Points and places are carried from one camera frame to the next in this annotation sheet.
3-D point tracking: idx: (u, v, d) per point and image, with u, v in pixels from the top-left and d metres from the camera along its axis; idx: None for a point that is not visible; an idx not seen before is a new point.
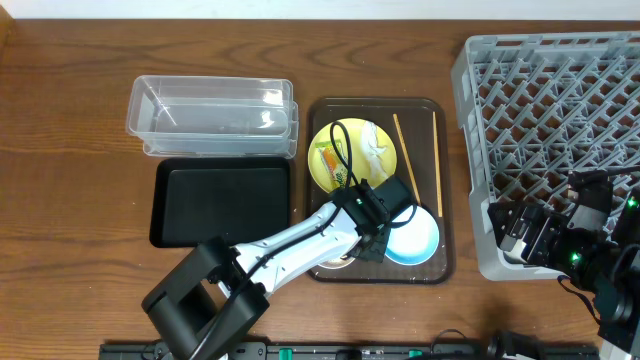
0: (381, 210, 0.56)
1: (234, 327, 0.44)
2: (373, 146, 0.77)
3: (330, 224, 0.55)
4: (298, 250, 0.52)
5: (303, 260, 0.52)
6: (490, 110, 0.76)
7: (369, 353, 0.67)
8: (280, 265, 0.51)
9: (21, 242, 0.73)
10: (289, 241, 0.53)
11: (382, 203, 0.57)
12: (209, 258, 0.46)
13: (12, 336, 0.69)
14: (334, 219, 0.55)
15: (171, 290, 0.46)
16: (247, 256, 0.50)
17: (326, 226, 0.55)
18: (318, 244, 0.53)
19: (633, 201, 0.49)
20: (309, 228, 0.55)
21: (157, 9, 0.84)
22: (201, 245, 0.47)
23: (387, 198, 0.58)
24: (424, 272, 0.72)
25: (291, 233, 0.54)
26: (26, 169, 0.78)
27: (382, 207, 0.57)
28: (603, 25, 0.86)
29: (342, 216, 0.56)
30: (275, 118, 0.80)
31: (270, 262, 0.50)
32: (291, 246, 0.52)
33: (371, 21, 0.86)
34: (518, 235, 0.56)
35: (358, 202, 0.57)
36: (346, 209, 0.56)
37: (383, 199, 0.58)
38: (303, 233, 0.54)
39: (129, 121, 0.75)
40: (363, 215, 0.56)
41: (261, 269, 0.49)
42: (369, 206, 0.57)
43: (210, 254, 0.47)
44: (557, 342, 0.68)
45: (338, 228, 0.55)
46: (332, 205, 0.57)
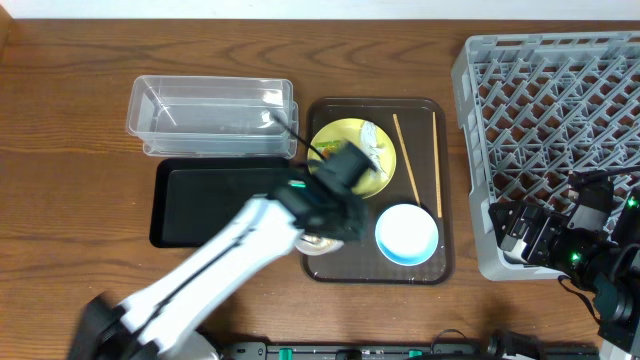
0: (331, 187, 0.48)
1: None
2: (373, 146, 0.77)
3: (252, 225, 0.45)
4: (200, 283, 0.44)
5: (212, 286, 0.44)
6: (490, 110, 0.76)
7: (369, 353, 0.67)
8: (173, 309, 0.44)
9: (21, 242, 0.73)
10: (194, 273, 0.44)
11: (331, 179, 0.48)
12: (93, 323, 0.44)
13: (12, 336, 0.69)
14: (256, 221, 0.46)
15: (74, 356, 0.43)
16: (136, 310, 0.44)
17: (245, 235, 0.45)
18: (233, 261, 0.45)
19: (633, 200, 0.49)
20: (223, 245, 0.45)
21: (157, 9, 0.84)
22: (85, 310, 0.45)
23: (338, 171, 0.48)
24: (423, 272, 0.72)
25: (201, 256, 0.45)
26: (26, 169, 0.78)
27: (332, 183, 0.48)
28: (602, 25, 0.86)
29: (274, 207, 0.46)
30: (275, 118, 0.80)
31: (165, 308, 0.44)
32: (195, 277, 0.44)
33: (371, 21, 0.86)
34: (518, 235, 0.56)
35: (296, 185, 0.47)
36: (279, 196, 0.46)
37: (333, 172, 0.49)
38: (214, 253, 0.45)
39: (129, 121, 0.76)
40: (304, 198, 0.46)
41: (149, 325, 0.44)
42: (311, 186, 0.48)
43: (98, 315, 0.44)
44: (557, 341, 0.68)
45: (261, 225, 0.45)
46: (259, 200, 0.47)
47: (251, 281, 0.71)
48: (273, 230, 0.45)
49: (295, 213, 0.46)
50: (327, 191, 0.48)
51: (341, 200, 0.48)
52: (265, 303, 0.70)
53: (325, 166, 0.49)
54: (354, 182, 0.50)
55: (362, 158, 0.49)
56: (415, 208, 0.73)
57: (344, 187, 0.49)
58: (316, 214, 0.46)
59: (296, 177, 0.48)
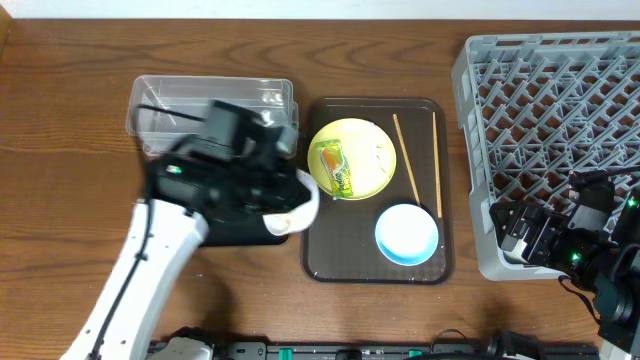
0: (215, 152, 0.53)
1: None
2: (373, 146, 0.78)
3: (152, 234, 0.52)
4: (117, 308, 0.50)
5: (144, 298, 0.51)
6: (490, 110, 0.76)
7: (369, 353, 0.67)
8: (118, 338, 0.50)
9: (20, 242, 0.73)
10: (117, 303, 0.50)
11: (214, 145, 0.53)
12: None
13: (12, 337, 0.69)
14: (150, 228, 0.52)
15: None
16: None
17: (146, 246, 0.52)
18: (148, 275, 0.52)
19: (633, 200, 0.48)
20: (129, 265, 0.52)
21: (158, 9, 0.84)
22: None
23: (215, 134, 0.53)
24: (424, 272, 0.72)
25: (114, 290, 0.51)
26: (25, 169, 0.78)
27: (214, 148, 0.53)
28: (602, 25, 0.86)
29: (162, 201, 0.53)
30: (275, 117, 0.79)
31: (102, 352, 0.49)
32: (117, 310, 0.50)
33: (371, 21, 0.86)
34: (518, 235, 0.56)
35: (176, 170, 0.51)
36: (176, 181, 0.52)
37: (210, 138, 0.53)
38: (125, 282, 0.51)
39: (130, 120, 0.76)
40: (193, 174, 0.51)
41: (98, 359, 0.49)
42: (202, 162, 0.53)
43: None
44: (557, 341, 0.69)
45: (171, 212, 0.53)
46: (143, 200, 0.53)
47: (251, 281, 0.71)
48: (177, 223, 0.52)
49: (197, 184, 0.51)
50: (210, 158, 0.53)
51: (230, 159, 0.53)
52: (264, 303, 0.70)
53: (203, 136, 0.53)
54: (239, 136, 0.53)
55: (235, 112, 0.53)
56: (415, 208, 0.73)
57: (227, 145, 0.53)
58: (215, 178, 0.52)
59: (169, 169, 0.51)
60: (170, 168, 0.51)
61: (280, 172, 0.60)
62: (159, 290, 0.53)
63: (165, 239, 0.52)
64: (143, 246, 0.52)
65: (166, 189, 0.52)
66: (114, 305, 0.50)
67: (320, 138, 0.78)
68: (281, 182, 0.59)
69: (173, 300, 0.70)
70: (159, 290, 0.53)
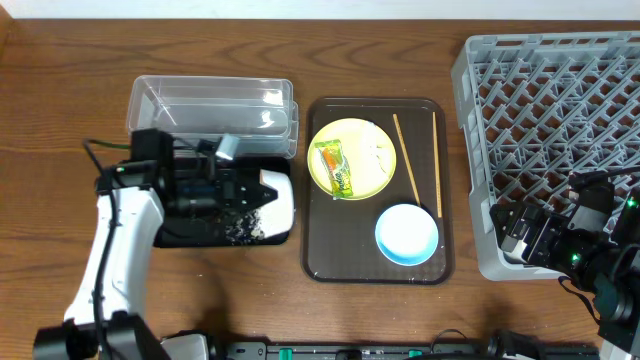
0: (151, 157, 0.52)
1: (137, 351, 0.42)
2: (373, 147, 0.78)
3: (119, 208, 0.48)
4: (108, 257, 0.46)
5: (131, 248, 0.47)
6: (490, 110, 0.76)
7: (369, 353, 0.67)
8: (114, 280, 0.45)
9: (21, 242, 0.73)
10: (101, 259, 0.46)
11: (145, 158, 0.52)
12: (52, 349, 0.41)
13: (12, 337, 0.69)
14: (117, 202, 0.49)
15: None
16: (85, 314, 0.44)
17: (116, 212, 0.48)
18: (128, 229, 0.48)
19: (633, 200, 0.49)
20: (105, 232, 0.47)
21: (158, 9, 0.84)
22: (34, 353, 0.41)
23: (145, 151, 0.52)
24: (424, 272, 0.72)
25: (96, 253, 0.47)
26: (26, 169, 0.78)
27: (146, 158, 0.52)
28: (602, 25, 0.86)
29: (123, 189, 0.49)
30: (275, 118, 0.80)
31: (107, 294, 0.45)
32: (107, 260, 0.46)
33: (371, 21, 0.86)
34: (519, 235, 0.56)
35: (122, 170, 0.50)
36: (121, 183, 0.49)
37: (141, 154, 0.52)
38: (106, 242, 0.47)
39: (129, 120, 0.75)
40: (139, 169, 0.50)
41: (104, 302, 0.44)
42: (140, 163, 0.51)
43: (51, 350, 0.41)
44: (558, 342, 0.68)
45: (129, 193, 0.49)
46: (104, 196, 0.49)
47: (251, 281, 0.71)
48: (136, 199, 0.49)
49: (147, 173, 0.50)
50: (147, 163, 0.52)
51: (168, 163, 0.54)
52: (264, 302, 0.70)
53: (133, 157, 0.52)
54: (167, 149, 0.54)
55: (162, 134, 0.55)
56: (415, 208, 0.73)
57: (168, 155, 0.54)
58: (164, 167, 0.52)
59: (115, 174, 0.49)
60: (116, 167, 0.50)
61: (223, 173, 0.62)
62: (140, 239, 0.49)
63: (130, 205, 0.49)
64: (115, 211, 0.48)
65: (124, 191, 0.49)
66: (101, 260, 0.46)
67: (320, 139, 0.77)
68: (235, 179, 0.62)
69: (173, 300, 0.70)
70: (140, 240, 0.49)
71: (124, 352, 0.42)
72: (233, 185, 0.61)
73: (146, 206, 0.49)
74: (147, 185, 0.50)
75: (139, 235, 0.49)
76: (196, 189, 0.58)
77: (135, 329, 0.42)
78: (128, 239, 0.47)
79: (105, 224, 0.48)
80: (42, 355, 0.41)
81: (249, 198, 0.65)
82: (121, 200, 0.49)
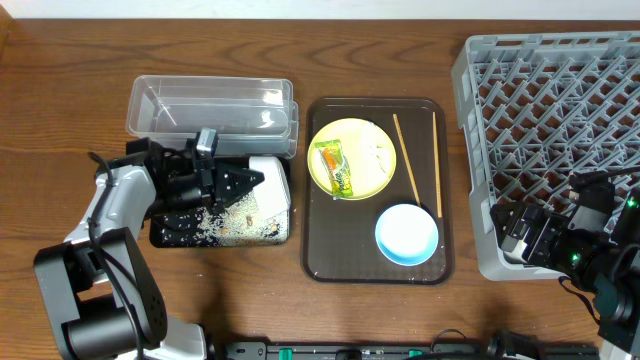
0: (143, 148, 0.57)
1: (131, 260, 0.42)
2: (373, 146, 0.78)
3: (117, 171, 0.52)
4: (104, 200, 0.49)
5: (126, 198, 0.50)
6: (490, 110, 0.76)
7: (369, 353, 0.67)
8: (108, 214, 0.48)
9: (20, 242, 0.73)
10: (97, 202, 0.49)
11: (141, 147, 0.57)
12: (50, 263, 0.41)
13: (13, 336, 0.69)
14: (117, 168, 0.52)
15: (58, 312, 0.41)
16: (80, 236, 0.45)
17: (114, 173, 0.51)
18: (126, 182, 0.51)
19: (633, 201, 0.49)
20: (102, 190, 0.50)
21: (158, 9, 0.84)
22: (35, 268, 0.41)
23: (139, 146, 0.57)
24: (424, 272, 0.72)
25: (93, 203, 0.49)
26: (25, 169, 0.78)
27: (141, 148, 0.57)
28: (602, 24, 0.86)
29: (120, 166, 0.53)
30: (275, 118, 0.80)
31: (102, 223, 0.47)
32: (103, 202, 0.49)
33: (371, 21, 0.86)
34: (519, 235, 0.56)
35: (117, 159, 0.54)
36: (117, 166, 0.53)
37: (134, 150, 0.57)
38: (103, 193, 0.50)
39: (129, 121, 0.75)
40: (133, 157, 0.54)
41: (98, 229, 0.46)
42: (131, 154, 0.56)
43: (49, 264, 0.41)
44: (557, 341, 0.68)
45: (125, 167, 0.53)
46: (101, 175, 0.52)
47: (251, 281, 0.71)
48: (129, 169, 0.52)
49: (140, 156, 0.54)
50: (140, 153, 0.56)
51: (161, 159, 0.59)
52: (264, 302, 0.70)
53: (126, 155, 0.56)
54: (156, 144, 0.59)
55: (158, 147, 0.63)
56: (415, 208, 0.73)
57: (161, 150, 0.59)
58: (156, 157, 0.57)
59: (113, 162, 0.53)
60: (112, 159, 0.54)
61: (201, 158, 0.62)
62: (134, 195, 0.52)
63: (126, 169, 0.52)
64: (111, 174, 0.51)
65: (116, 171, 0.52)
66: (98, 203, 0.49)
67: (320, 139, 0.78)
68: (216, 167, 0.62)
69: (173, 300, 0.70)
70: (134, 196, 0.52)
71: (118, 262, 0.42)
72: (211, 174, 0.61)
73: (138, 176, 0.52)
74: (140, 164, 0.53)
75: (133, 193, 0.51)
76: (181, 184, 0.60)
77: (128, 242, 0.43)
78: (122, 189, 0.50)
79: (102, 185, 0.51)
80: (41, 271, 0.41)
81: (235, 185, 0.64)
82: (117, 174, 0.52)
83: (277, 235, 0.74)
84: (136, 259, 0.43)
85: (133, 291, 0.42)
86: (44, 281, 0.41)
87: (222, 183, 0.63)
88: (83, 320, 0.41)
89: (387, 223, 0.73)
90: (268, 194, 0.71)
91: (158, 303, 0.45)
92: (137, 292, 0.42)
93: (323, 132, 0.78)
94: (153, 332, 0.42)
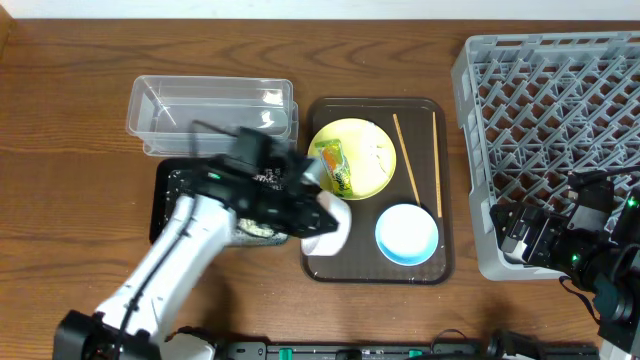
0: (244, 168, 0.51)
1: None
2: (373, 147, 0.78)
3: (193, 217, 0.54)
4: (161, 265, 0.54)
5: (183, 268, 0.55)
6: (490, 110, 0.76)
7: (369, 353, 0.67)
8: (155, 295, 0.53)
9: (20, 242, 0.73)
10: (157, 264, 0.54)
11: (242, 164, 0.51)
12: (73, 334, 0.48)
13: (12, 336, 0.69)
14: (194, 212, 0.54)
15: None
16: (118, 314, 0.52)
17: (188, 225, 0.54)
18: (187, 249, 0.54)
19: (633, 200, 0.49)
20: (171, 239, 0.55)
21: (157, 9, 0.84)
22: (61, 327, 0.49)
23: (243, 154, 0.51)
24: (424, 272, 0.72)
25: (156, 256, 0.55)
26: (25, 169, 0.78)
27: (245, 166, 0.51)
28: (602, 24, 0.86)
29: (207, 201, 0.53)
30: (276, 118, 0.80)
31: (140, 305, 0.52)
32: (157, 273, 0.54)
33: (371, 21, 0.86)
34: (518, 236, 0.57)
35: (215, 175, 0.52)
36: (209, 190, 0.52)
37: (241, 156, 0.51)
38: (165, 251, 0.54)
39: (129, 120, 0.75)
40: (230, 181, 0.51)
41: (136, 311, 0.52)
42: (229, 173, 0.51)
43: (71, 332, 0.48)
44: (556, 341, 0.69)
45: (199, 221, 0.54)
46: (185, 203, 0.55)
47: (252, 281, 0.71)
48: (212, 215, 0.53)
49: (234, 193, 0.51)
50: (239, 172, 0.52)
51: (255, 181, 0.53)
52: (264, 302, 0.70)
53: (231, 155, 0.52)
54: (260, 158, 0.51)
55: (258, 133, 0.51)
56: (415, 208, 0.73)
57: (254, 164, 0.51)
58: (248, 185, 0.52)
59: (206, 178, 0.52)
60: (212, 171, 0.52)
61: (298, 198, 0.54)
62: (192, 258, 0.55)
63: (202, 211, 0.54)
64: (187, 224, 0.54)
65: (200, 206, 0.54)
66: (154, 269, 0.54)
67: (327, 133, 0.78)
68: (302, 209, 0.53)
69: None
70: (191, 261, 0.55)
71: None
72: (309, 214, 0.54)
73: (214, 230, 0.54)
74: (236, 200, 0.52)
75: (190, 257, 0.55)
76: (273, 216, 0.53)
77: (149, 351, 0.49)
78: (182, 253, 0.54)
79: (175, 230, 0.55)
80: (63, 334, 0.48)
81: (320, 226, 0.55)
82: (195, 213, 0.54)
83: None
84: None
85: None
86: (61, 343, 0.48)
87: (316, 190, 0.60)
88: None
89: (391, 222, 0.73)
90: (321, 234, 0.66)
91: None
92: None
93: (320, 133, 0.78)
94: None
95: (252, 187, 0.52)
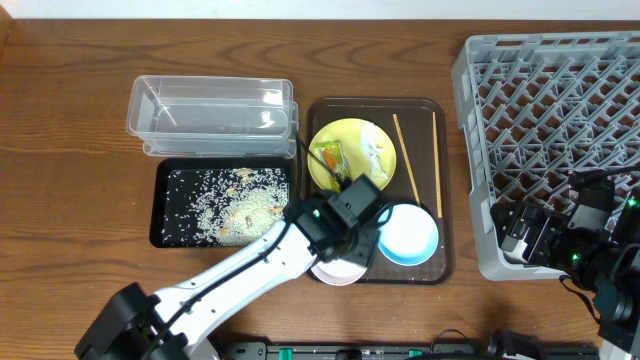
0: (347, 218, 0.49)
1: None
2: (373, 146, 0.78)
3: (276, 246, 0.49)
4: (225, 279, 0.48)
5: (242, 293, 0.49)
6: (490, 110, 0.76)
7: (369, 353, 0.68)
8: (209, 307, 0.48)
9: (20, 242, 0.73)
10: (226, 276, 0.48)
11: (349, 212, 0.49)
12: (125, 307, 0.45)
13: (12, 336, 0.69)
14: (279, 241, 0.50)
15: (96, 337, 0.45)
16: (170, 308, 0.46)
17: (270, 251, 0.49)
18: (261, 274, 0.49)
19: (633, 200, 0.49)
20: (249, 256, 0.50)
21: (157, 9, 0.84)
22: (118, 294, 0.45)
23: (354, 203, 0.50)
24: (424, 272, 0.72)
25: (229, 264, 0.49)
26: (26, 169, 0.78)
27: (348, 214, 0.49)
28: (602, 24, 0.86)
29: (295, 231, 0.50)
30: (275, 118, 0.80)
31: (194, 310, 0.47)
32: (221, 284, 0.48)
33: (371, 21, 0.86)
34: (518, 235, 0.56)
35: (315, 214, 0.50)
36: (299, 224, 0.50)
37: (351, 204, 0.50)
38: (240, 264, 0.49)
39: (129, 121, 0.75)
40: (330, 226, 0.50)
41: (187, 314, 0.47)
42: (331, 218, 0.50)
43: (125, 302, 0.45)
44: (556, 341, 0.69)
45: (284, 253, 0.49)
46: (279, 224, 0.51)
47: None
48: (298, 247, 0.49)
49: (321, 240, 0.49)
50: (341, 221, 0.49)
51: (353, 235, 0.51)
52: (264, 303, 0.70)
53: (340, 197, 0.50)
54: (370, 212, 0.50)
55: (378, 192, 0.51)
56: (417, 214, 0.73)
57: (358, 217, 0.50)
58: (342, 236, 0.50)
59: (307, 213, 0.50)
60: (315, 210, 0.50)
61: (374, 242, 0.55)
62: (252, 288, 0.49)
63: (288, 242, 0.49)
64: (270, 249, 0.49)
65: (288, 234, 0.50)
66: (224, 277, 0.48)
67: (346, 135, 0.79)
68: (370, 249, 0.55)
69: None
70: (244, 290, 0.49)
71: None
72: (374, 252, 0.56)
73: (292, 266, 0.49)
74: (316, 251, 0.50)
75: (253, 285, 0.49)
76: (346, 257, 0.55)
77: None
78: (248, 276, 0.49)
79: (256, 248, 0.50)
80: (118, 301, 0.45)
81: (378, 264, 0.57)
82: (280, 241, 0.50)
83: None
84: None
85: None
86: (111, 310, 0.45)
87: (364, 238, 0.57)
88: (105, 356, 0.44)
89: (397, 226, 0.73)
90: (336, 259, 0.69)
91: None
92: None
93: (321, 133, 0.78)
94: None
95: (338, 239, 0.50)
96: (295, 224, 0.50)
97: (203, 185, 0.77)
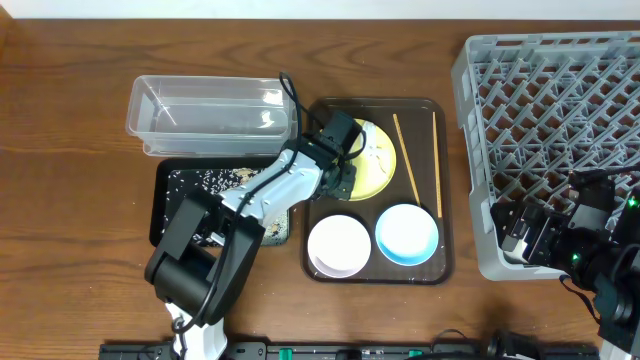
0: (333, 148, 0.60)
1: (241, 257, 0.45)
2: (373, 146, 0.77)
3: (294, 162, 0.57)
4: (266, 183, 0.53)
5: (283, 191, 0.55)
6: (490, 110, 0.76)
7: (369, 353, 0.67)
8: (263, 199, 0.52)
9: (20, 242, 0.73)
10: (266, 179, 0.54)
11: (332, 142, 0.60)
12: (194, 206, 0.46)
13: (12, 336, 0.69)
14: (295, 159, 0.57)
15: (171, 244, 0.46)
16: (232, 201, 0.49)
17: (292, 164, 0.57)
18: (291, 178, 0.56)
19: (633, 200, 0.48)
20: (276, 169, 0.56)
21: (157, 9, 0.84)
22: (185, 199, 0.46)
23: (334, 135, 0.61)
24: (423, 272, 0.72)
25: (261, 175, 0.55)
26: (25, 169, 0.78)
27: (334, 144, 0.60)
28: (602, 24, 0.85)
29: (302, 157, 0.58)
30: (275, 118, 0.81)
31: (253, 202, 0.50)
32: (264, 185, 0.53)
33: (370, 21, 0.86)
34: (519, 235, 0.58)
35: (311, 145, 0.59)
36: (302, 153, 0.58)
37: (333, 137, 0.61)
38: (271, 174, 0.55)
39: (129, 121, 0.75)
40: (322, 152, 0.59)
41: (248, 207, 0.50)
42: (322, 148, 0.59)
43: (194, 204, 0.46)
44: (556, 341, 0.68)
45: (301, 166, 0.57)
46: (284, 153, 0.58)
47: (252, 281, 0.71)
48: (308, 164, 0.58)
49: (321, 161, 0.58)
50: (329, 150, 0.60)
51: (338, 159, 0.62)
52: (264, 303, 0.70)
53: (323, 134, 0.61)
54: (346, 142, 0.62)
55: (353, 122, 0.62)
56: (405, 210, 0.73)
57: (340, 146, 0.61)
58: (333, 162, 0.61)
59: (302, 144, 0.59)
60: (309, 142, 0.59)
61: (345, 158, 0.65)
62: (289, 187, 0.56)
63: (302, 161, 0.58)
64: (292, 160, 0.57)
65: (299, 159, 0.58)
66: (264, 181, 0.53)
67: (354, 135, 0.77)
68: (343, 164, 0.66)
69: None
70: (284, 189, 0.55)
71: (233, 251, 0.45)
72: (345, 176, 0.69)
73: (310, 174, 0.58)
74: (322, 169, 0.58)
75: (289, 185, 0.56)
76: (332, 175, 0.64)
77: (256, 241, 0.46)
78: (285, 178, 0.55)
79: (281, 161, 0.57)
80: (187, 205, 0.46)
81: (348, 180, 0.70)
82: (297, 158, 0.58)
83: (277, 234, 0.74)
84: (247, 261, 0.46)
85: (227, 278, 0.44)
86: (181, 214, 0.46)
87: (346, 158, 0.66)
88: (179, 261, 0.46)
89: (390, 224, 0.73)
90: (338, 253, 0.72)
91: (232, 298, 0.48)
92: (228, 281, 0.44)
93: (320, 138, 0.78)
94: (213, 313, 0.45)
95: (332, 162, 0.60)
96: (300, 152, 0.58)
97: (203, 185, 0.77)
